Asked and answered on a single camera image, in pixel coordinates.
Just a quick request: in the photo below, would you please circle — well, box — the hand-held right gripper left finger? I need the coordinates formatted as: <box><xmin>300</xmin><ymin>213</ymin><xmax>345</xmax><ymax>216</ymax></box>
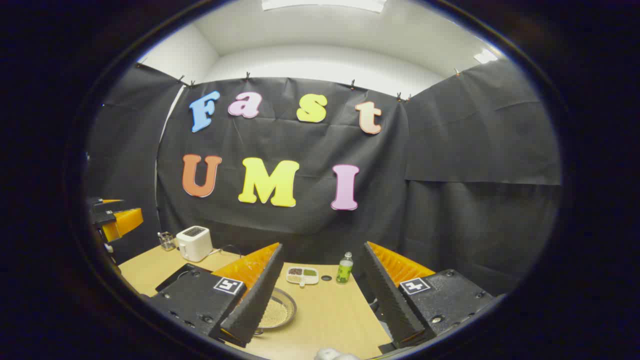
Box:
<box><xmin>150</xmin><ymin>243</ymin><xmax>285</xmax><ymax>348</ymax></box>

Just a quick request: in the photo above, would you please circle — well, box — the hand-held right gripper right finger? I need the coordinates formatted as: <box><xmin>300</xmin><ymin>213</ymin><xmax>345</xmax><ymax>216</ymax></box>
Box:
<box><xmin>362</xmin><ymin>241</ymin><xmax>496</xmax><ymax>349</ymax></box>

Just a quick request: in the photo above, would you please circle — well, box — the steel pot with black handle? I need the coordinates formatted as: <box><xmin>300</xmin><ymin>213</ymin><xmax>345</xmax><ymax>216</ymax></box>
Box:
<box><xmin>255</xmin><ymin>287</ymin><xmax>298</xmax><ymax>335</ymax></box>

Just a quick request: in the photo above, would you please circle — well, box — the black induction cooktop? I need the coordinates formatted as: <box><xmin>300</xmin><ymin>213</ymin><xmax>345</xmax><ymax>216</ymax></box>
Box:
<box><xmin>155</xmin><ymin>263</ymin><xmax>213</xmax><ymax>293</ymax></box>

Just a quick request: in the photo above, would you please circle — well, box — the pile of soybeans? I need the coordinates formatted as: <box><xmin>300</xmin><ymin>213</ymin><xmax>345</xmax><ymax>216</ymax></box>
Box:
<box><xmin>260</xmin><ymin>297</ymin><xmax>291</xmax><ymax>329</ymax></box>

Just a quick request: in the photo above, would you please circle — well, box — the green drink bottle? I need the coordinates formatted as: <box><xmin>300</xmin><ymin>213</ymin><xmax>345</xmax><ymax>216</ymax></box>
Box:
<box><xmin>335</xmin><ymin>251</ymin><xmax>354</xmax><ymax>285</ymax></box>

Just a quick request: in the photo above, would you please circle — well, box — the white divided bean dish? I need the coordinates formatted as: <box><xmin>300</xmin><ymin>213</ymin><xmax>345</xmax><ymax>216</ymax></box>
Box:
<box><xmin>286</xmin><ymin>266</ymin><xmax>320</xmax><ymax>288</ymax></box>

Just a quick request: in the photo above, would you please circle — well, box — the white toaster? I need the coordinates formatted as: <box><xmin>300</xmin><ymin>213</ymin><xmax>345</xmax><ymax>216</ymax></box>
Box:
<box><xmin>176</xmin><ymin>225</ymin><xmax>213</xmax><ymax>263</ymax></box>

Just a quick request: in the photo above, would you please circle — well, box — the black power cable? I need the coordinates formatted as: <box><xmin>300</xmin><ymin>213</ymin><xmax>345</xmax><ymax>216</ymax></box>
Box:
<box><xmin>210</xmin><ymin>244</ymin><xmax>243</xmax><ymax>258</ymax></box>

